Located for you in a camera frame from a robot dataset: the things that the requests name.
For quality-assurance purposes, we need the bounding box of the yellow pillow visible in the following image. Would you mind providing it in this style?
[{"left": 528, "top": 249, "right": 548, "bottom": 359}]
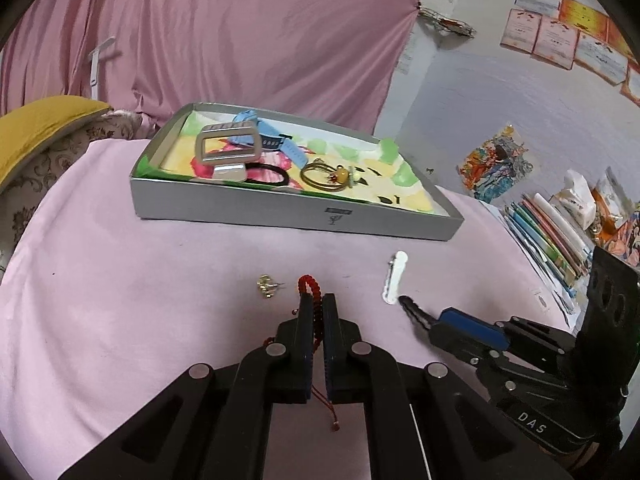
[{"left": 0, "top": 96, "right": 113, "bottom": 186}]

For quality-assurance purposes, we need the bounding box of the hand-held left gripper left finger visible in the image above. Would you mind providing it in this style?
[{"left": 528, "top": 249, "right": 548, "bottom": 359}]
[{"left": 57, "top": 294, "right": 316, "bottom": 480}]

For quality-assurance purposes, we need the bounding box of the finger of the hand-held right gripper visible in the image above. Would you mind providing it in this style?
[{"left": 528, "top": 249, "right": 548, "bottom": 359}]
[
  {"left": 429, "top": 321, "right": 571, "bottom": 401},
  {"left": 438, "top": 308, "right": 576, "bottom": 356}
]

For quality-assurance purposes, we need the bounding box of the blue smartwatch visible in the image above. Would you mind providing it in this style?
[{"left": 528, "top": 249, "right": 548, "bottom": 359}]
[{"left": 232, "top": 110, "right": 308, "bottom": 165}]

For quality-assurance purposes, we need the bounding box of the group of wall certificates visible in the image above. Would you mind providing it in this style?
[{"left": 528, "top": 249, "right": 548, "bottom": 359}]
[{"left": 500, "top": 0, "right": 640, "bottom": 108}]

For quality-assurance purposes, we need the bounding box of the white desk lamp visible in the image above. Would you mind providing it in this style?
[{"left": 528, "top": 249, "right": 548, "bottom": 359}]
[{"left": 87, "top": 36, "right": 117, "bottom": 98}]

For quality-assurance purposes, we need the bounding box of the bangle with amber bead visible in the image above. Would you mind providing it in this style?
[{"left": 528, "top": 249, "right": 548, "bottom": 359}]
[{"left": 300, "top": 158, "right": 357, "bottom": 192}]

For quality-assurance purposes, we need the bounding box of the colourful printed packet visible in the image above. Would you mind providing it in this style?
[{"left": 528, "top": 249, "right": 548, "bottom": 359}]
[{"left": 590, "top": 167, "right": 640, "bottom": 266}]

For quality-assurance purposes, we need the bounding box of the white tissue packet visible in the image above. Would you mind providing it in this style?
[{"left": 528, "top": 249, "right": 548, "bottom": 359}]
[{"left": 550, "top": 170, "right": 597, "bottom": 233}]

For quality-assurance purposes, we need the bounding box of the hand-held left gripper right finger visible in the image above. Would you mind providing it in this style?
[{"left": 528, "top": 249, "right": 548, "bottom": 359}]
[{"left": 322, "top": 294, "right": 576, "bottom": 480}]

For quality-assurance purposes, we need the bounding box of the small gold earring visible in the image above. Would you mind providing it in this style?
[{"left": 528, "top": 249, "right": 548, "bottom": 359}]
[{"left": 257, "top": 275, "right": 286, "bottom": 300}]

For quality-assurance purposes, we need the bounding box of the pink curtain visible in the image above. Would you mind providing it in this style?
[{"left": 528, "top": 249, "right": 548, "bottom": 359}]
[{"left": 0, "top": 0, "right": 421, "bottom": 133}]

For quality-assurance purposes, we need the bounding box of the white hair clip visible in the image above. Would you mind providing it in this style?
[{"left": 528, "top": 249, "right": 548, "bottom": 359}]
[{"left": 381, "top": 251, "right": 410, "bottom": 305}]

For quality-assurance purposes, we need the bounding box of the wire wall shelf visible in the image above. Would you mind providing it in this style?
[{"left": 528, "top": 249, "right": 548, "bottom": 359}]
[{"left": 417, "top": 7, "right": 476, "bottom": 38}]

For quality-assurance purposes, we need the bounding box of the stack of books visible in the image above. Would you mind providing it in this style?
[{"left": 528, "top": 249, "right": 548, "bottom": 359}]
[{"left": 500, "top": 192, "right": 596, "bottom": 311}]

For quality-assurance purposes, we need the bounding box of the grey shallow box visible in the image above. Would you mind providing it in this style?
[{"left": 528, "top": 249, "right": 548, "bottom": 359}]
[{"left": 130, "top": 102, "right": 465, "bottom": 242}]

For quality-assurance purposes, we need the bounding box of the red braided bracelet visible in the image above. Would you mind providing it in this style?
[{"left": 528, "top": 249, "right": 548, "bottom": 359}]
[{"left": 298, "top": 274, "right": 344, "bottom": 432}]

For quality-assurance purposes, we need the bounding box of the black hair tie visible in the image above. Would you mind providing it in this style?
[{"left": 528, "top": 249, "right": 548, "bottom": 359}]
[{"left": 243, "top": 161, "right": 291, "bottom": 188}]

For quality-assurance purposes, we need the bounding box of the floral satin pillow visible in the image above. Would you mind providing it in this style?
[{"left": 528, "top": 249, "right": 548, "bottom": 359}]
[{"left": 0, "top": 110, "right": 151, "bottom": 271}]

